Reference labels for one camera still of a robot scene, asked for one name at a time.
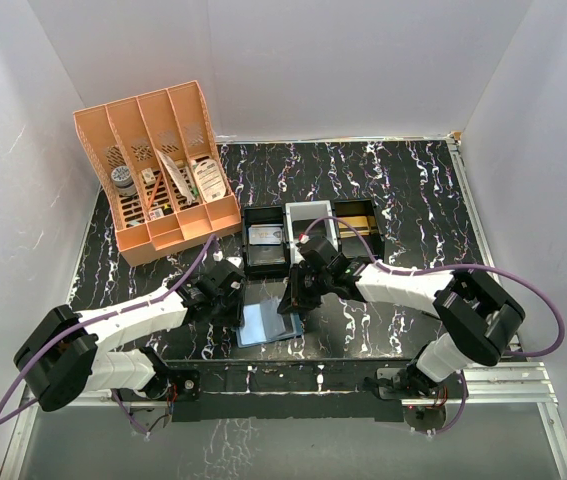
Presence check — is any roll of tape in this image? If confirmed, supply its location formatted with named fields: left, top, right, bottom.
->
left=110, top=165, right=137, bottom=197

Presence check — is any white paper packet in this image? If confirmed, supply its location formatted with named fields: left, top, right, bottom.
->
left=157, top=151, right=195, bottom=205

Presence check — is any black tray right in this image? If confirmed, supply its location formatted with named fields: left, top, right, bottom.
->
left=332, top=198, right=386, bottom=260

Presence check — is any orange pencil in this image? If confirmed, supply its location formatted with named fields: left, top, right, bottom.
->
left=143, top=173, right=163, bottom=209

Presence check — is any black tray left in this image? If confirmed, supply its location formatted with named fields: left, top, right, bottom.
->
left=242, top=205, right=291, bottom=280

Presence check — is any orange plastic file organizer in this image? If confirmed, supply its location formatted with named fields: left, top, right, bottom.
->
left=73, top=81, right=241, bottom=267

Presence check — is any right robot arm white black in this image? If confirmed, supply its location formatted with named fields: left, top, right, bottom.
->
left=277, top=237, right=525, bottom=396

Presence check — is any small white eraser box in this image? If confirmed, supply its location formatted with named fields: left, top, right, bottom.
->
left=141, top=168, right=156, bottom=185

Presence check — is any white plastic bin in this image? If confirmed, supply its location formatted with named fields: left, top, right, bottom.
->
left=284, top=200, right=338, bottom=265

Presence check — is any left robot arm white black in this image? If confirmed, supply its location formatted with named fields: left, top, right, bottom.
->
left=14, top=257, right=245, bottom=412

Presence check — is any black tray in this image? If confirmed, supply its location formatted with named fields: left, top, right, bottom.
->
left=242, top=205, right=291, bottom=280
left=332, top=198, right=386, bottom=260

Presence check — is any white labelled blister pack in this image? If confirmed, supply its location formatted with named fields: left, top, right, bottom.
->
left=192, top=157, right=227, bottom=203

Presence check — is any silver card in tray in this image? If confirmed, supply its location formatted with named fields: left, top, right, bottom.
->
left=248, top=224, right=284, bottom=246

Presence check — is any gold box in tray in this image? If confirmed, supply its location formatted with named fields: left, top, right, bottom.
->
left=339, top=215, right=378, bottom=238

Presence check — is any blue leather card holder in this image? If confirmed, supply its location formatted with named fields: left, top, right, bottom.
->
left=236, top=297, right=303, bottom=348

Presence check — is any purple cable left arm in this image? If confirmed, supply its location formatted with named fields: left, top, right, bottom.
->
left=0, top=233, right=220, bottom=436

